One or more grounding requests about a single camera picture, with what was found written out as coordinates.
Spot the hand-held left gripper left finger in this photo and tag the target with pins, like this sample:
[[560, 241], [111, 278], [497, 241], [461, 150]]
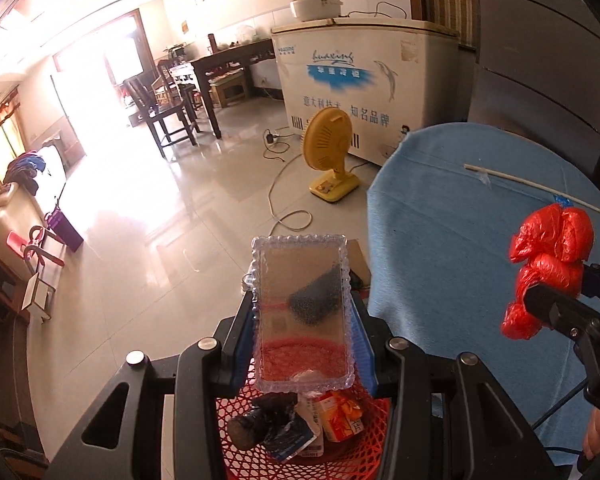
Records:
[[242, 325]]

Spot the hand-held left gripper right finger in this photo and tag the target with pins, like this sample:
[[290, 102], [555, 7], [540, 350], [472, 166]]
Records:
[[362, 340]]

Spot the red plastic bag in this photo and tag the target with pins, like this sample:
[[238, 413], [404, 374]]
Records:
[[550, 240]]

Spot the orange and white box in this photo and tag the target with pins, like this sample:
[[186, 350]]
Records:
[[337, 420]]

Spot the clear plastic tray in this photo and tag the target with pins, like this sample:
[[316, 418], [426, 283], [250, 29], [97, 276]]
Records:
[[300, 255]]

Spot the red mesh basket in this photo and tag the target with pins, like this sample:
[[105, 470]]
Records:
[[375, 430]]

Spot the black foil bag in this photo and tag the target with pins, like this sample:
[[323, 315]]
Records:
[[252, 422]]

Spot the blue and white sachet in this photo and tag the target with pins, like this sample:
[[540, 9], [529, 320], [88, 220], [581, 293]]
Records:
[[292, 442]]

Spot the black textured object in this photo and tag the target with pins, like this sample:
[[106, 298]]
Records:
[[315, 295]]

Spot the thin white stick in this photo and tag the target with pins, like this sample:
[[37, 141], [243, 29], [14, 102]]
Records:
[[520, 179]]

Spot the white power strip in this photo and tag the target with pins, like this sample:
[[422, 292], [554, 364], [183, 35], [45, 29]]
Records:
[[271, 136]]

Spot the purple bin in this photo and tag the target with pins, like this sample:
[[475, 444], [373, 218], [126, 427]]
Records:
[[65, 227]]

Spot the yellow floor fan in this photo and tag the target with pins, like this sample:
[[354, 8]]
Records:
[[327, 135]]

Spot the small wooden stool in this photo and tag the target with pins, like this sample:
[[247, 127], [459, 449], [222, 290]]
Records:
[[230, 90]]

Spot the grey panelled cabinet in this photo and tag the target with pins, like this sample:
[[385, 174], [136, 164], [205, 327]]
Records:
[[540, 50]]

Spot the pink dustpan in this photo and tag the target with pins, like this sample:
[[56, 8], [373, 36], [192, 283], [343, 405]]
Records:
[[17, 242]]

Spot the cream sofa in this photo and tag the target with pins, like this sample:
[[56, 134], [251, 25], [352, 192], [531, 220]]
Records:
[[15, 215]]

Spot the white chest freezer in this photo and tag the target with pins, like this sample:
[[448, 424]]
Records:
[[405, 85]]

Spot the pile of clothes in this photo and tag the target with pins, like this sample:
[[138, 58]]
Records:
[[25, 170]]

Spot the dark wooden table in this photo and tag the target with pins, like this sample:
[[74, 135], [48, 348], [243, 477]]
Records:
[[230, 55]]

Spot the white rice cooker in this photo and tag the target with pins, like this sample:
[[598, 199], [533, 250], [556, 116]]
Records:
[[315, 7]]

